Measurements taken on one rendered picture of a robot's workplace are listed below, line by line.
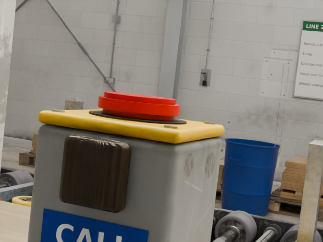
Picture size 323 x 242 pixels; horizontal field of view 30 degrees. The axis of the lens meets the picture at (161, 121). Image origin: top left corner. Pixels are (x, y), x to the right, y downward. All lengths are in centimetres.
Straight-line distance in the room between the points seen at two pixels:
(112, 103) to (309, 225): 113
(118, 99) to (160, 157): 4
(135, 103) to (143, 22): 787
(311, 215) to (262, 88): 625
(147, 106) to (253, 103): 734
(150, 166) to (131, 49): 793
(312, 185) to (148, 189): 112
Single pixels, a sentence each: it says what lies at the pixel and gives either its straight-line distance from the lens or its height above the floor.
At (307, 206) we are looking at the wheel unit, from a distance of 137.
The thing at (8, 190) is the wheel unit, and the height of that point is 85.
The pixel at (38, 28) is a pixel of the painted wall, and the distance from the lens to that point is 892.
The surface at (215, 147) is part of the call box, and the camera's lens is 30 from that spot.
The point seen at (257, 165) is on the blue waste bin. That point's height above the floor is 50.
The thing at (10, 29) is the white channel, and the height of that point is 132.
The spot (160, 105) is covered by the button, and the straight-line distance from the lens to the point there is 28.
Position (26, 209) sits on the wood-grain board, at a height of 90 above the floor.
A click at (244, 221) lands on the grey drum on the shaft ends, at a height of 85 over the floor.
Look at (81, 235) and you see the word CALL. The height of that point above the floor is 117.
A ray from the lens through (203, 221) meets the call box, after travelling 30.
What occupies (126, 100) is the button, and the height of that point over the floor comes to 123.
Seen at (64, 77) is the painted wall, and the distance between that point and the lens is 864.
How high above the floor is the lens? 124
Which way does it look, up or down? 4 degrees down
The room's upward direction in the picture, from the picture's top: 6 degrees clockwise
